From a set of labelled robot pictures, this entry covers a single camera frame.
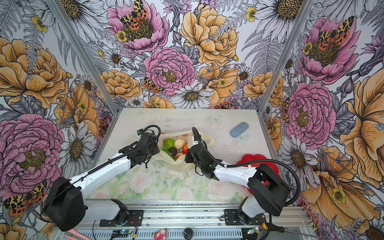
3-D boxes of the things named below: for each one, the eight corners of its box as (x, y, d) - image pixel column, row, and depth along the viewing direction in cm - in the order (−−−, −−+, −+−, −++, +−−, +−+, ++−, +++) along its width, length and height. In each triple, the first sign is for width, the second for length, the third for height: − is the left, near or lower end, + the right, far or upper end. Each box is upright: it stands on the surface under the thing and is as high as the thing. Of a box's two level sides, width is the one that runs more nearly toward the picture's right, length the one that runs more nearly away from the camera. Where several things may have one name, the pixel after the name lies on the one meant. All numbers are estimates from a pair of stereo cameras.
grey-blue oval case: (234, 138, 107) (235, 136, 105) (228, 133, 110) (229, 131, 108) (248, 127, 114) (249, 125, 112) (242, 123, 117) (243, 120, 114)
